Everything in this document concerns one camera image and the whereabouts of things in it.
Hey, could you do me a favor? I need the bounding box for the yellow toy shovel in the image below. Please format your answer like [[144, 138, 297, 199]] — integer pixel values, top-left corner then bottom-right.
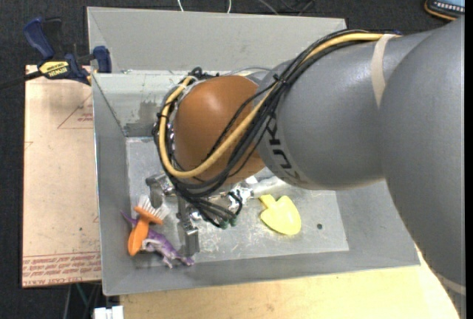
[[257, 193, 302, 236]]

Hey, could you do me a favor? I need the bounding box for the purple toy dinosaur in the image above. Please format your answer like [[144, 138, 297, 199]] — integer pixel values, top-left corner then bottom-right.
[[120, 210, 196, 270]]

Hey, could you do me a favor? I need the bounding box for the brown cardboard board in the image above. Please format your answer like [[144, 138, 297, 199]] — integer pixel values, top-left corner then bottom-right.
[[21, 64, 103, 289]]

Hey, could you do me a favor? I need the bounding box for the grey metal bin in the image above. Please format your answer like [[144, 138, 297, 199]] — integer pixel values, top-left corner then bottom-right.
[[86, 6, 422, 297]]

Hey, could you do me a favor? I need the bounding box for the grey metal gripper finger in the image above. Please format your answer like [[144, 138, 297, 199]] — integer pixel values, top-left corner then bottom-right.
[[145, 173, 174, 209], [176, 198, 202, 256]]

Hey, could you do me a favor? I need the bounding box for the orange brush with white bristles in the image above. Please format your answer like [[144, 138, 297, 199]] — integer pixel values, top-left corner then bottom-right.
[[127, 194, 172, 257]]

